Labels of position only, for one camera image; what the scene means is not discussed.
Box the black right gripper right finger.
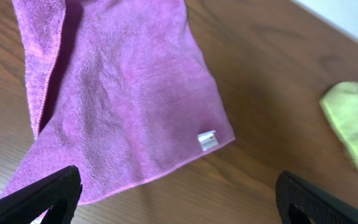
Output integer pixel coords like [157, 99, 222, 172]
[275, 170, 358, 224]

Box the purple microfibre cloth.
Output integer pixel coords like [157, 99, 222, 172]
[2, 0, 235, 205]

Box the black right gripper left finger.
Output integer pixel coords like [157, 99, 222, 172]
[0, 166, 82, 224]

